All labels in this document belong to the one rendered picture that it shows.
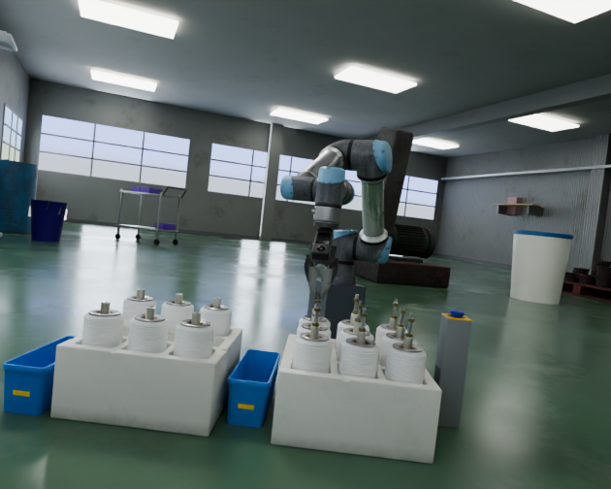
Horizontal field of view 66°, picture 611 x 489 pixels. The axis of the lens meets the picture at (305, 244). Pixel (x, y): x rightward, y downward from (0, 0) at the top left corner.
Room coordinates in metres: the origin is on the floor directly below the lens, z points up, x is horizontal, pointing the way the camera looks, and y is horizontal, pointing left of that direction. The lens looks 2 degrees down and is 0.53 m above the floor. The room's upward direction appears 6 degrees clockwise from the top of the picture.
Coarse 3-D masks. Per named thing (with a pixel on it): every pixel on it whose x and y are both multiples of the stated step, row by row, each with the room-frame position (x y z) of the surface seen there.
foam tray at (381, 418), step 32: (288, 352) 1.27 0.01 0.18; (288, 384) 1.10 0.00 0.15; (320, 384) 1.10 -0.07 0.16; (352, 384) 1.10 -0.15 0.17; (384, 384) 1.10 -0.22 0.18; (416, 384) 1.11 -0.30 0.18; (288, 416) 1.10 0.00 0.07; (320, 416) 1.10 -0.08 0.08; (352, 416) 1.10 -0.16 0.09; (384, 416) 1.10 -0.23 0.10; (416, 416) 1.09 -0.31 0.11; (320, 448) 1.10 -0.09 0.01; (352, 448) 1.10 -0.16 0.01; (384, 448) 1.10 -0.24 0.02; (416, 448) 1.09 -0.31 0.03
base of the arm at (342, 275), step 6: (342, 264) 1.96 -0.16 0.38; (348, 264) 1.97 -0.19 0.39; (342, 270) 1.95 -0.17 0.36; (348, 270) 1.96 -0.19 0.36; (336, 276) 1.95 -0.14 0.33; (342, 276) 1.95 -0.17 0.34; (348, 276) 1.96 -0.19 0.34; (354, 276) 2.00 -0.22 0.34; (336, 282) 1.94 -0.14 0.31; (342, 282) 1.94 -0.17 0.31; (348, 282) 1.95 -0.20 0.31; (354, 282) 1.98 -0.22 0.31
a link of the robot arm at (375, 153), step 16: (352, 144) 1.71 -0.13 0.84; (368, 144) 1.70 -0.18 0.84; (384, 144) 1.69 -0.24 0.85; (352, 160) 1.71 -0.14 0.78; (368, 160) 1.69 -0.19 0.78; (384, 160) 1.67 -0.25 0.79; (368, 176) 1.72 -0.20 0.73; (384, 176) 1.74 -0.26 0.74; (368, 192) 1.78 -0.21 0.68; (368, 208) 1.82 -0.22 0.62; (368, 224) 1.86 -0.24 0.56; (368, 240) 1.89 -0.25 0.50; (384, 240) 1.89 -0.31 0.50; (368, 256) 1.93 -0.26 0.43; (384, 256) 1.90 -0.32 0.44
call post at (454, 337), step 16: (448, 320) 1.33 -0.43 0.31; (464, 320) 1.33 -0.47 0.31; (448, 336) 1.33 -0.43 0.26; (464, 336) 1.32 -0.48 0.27; (448, 352) 1.33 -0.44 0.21; (464, 352) 1.32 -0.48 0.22; (448, 368) 1.33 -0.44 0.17; (464, 368) 1.32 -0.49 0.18; (448, 384) 1.33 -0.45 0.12; (464, 384) 1.32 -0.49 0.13; (448, 400) 1.33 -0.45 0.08; (448, 416) 1.33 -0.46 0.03
